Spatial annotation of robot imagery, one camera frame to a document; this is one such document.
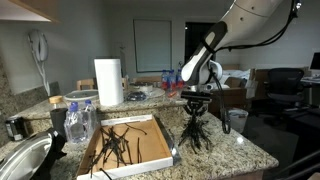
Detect shallow cardboard box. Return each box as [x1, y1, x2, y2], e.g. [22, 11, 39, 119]
[77, 115, 173, 180]

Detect white waste bin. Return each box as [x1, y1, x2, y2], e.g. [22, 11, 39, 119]
[229, 108, 248, 133]

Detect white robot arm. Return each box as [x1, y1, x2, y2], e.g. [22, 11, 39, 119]
[181, 0, 302, 86]

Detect fiji water bottle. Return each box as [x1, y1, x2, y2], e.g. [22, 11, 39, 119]
[176, 69, 184, 89]
[168, 70, 176, 91]
[161, 70, 168, 90]

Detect white plate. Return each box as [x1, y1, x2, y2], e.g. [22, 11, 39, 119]
[64, 89, 98, 101]

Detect white paper towel roll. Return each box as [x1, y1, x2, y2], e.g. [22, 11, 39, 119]
[94, 59, 124, 106]

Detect clear water bottle pack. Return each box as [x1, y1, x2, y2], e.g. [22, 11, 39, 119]
[64, 100, 100, 143]

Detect white whiteboard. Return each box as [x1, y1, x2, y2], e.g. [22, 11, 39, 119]
[134, 19, 172, 73]

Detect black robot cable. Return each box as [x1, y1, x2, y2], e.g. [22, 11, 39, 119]
[208, 0, 301, 135]

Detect black zip ties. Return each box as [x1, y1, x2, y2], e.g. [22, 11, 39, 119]
[178, 116, 212, 153]
[88, 123, 148, 179]

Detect white wall phone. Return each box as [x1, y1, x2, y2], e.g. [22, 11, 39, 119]
[28, 29, 51, 96]

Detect glass jar wooden lid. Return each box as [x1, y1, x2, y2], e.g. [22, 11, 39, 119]
[49, 96, 67, 109]

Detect black office chair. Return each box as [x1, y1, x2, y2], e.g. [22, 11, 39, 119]
[265, 67, 307, 113]

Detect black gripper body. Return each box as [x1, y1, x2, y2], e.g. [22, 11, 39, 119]
[181, 91, 212, 117]

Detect orange marker pen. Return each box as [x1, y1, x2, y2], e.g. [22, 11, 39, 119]
[168, 91, 177, 98]

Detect wooden upper cabinets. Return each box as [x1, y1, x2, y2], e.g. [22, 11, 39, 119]
[0, 0, 58, 23]

